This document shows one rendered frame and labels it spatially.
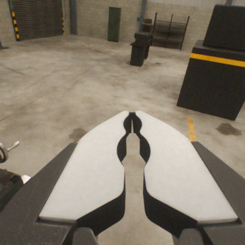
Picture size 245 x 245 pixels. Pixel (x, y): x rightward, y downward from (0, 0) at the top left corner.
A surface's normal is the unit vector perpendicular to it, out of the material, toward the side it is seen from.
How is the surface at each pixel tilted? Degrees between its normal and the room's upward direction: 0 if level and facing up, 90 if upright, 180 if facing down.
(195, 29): 90
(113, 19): 90
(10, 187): 86
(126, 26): 90
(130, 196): 0
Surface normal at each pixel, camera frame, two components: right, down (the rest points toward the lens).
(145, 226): 0.10, -0.85
